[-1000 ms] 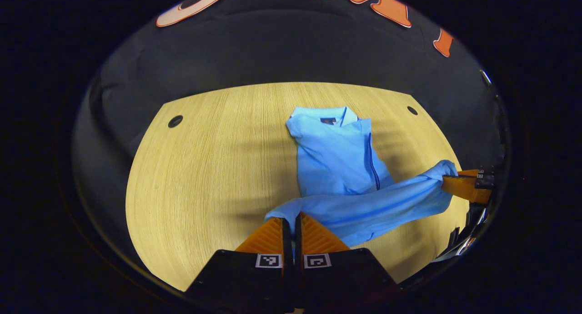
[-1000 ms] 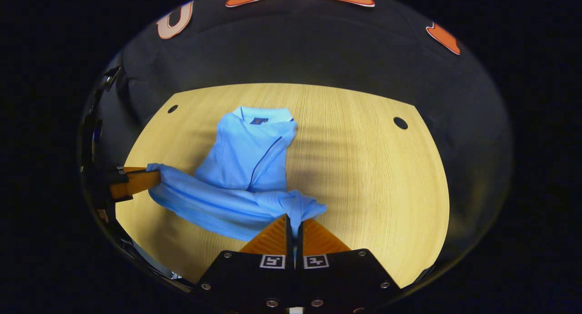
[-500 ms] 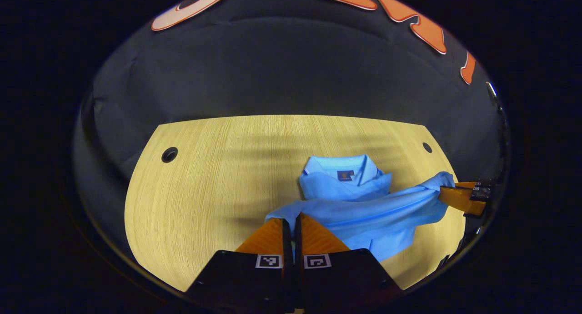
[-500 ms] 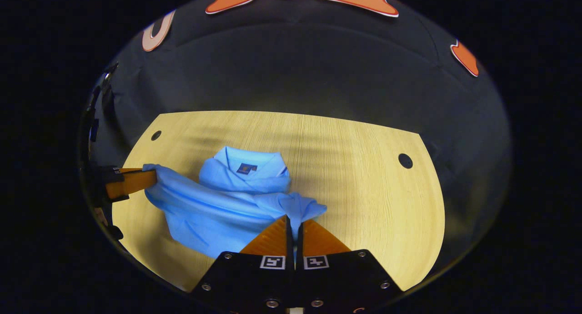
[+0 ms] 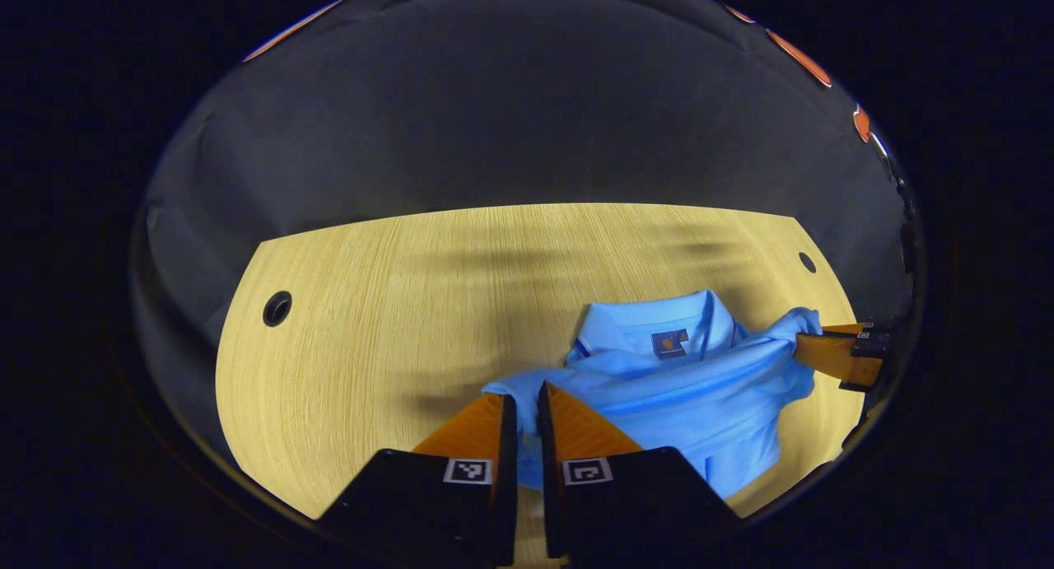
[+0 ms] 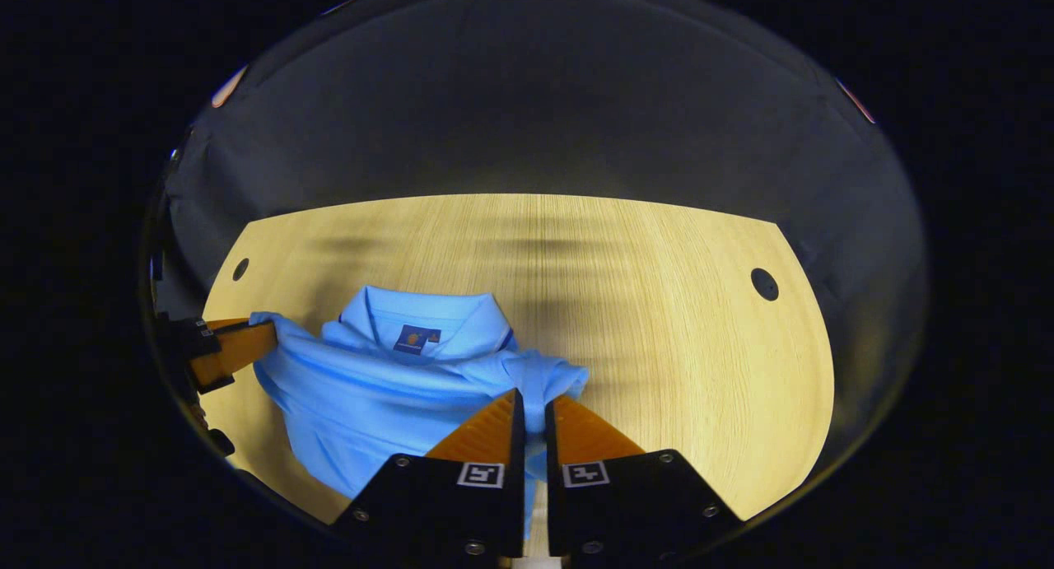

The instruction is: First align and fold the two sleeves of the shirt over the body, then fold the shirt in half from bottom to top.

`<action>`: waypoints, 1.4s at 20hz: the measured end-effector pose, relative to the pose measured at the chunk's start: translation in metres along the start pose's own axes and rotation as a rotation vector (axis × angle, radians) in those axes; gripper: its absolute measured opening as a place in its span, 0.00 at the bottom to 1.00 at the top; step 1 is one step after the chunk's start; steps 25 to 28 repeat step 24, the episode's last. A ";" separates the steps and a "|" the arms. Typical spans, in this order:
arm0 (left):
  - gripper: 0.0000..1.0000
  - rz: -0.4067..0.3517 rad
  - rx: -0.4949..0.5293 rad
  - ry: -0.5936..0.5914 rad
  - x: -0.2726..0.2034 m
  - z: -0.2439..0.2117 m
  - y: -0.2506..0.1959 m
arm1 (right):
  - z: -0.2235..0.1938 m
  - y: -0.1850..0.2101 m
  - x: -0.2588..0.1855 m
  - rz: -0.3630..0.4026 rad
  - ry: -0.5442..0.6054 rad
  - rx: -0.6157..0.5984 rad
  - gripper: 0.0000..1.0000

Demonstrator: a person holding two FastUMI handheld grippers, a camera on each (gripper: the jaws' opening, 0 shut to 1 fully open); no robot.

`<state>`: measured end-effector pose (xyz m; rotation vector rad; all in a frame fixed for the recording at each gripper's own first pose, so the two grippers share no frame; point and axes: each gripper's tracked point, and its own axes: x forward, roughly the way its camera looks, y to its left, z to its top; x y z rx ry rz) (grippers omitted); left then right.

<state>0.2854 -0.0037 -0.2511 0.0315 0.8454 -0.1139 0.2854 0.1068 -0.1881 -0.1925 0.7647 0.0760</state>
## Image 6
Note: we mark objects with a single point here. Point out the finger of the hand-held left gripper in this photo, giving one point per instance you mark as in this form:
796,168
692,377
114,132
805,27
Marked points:
243,351

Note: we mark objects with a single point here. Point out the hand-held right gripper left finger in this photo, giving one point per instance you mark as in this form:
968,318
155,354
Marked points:
461,503

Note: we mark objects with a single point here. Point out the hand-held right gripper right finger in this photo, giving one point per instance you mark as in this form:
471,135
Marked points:
626,503

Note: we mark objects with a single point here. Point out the light blue T-shirt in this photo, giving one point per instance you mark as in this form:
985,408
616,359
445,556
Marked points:
387,396

